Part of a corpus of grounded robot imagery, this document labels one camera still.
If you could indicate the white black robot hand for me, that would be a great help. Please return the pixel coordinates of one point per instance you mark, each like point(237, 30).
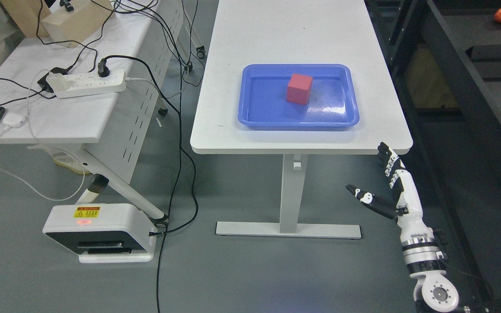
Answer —
point(405, 207)

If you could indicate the pink cube block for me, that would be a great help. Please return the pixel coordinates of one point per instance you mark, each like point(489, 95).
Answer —
point(299, 89)

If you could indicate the black metal shelf right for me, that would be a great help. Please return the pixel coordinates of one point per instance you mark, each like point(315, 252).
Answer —
point(444, 57)

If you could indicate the blue plastic tray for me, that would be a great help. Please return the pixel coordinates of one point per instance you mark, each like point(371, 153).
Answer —
point(332, 103)

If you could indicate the white standing desk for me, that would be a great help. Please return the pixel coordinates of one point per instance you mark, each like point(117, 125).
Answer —
point(250, 32)

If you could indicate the white floor device box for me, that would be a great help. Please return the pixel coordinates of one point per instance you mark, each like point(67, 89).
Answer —
point(103, 233)

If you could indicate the white folding side table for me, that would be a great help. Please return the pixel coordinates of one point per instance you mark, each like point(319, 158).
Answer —
point(102, 117)

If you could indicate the white power strip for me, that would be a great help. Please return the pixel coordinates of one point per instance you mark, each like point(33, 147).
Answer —
point(86, 84)

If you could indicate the light wooden box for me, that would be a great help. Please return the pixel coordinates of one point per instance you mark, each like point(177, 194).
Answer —
point(70, 28)

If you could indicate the white charger adapter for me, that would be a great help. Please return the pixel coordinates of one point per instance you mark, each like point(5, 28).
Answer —
point(14, 120)

